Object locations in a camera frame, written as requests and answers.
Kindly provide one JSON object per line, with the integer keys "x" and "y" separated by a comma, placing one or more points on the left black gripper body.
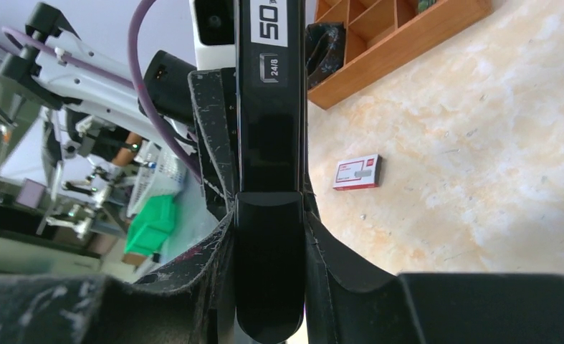
{"x": 204, "y": 101}

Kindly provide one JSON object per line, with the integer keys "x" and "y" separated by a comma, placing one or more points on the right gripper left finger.
{"x": 187, "y": 300}

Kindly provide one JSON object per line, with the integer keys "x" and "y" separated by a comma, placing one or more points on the dark rolled tie middle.
{"x": 324, "y": 51}

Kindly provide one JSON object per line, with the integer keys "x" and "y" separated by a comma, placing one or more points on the orange wooden divided tray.
{"x": 383, "y": 35}

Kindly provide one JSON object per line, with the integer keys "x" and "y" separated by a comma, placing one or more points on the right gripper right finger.
{"x": 350, "y": 300}

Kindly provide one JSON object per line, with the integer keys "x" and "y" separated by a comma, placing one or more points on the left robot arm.
{"x": 105, "y": 116}

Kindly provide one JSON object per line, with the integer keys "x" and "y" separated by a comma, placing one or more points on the green plastic bin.
{"x": 152, "y": 226}

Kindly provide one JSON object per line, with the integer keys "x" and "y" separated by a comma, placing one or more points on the white wire basket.
{"x": 160, "y": 173}

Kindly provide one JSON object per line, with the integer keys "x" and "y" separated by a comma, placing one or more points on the black stapler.
{"x": 269, "y": 238}

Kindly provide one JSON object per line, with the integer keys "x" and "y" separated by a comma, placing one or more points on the red white staple box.
{"x": 358, "y": 173}

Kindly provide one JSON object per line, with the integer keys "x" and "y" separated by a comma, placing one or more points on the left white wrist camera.
{"x": 213, "y": 33}

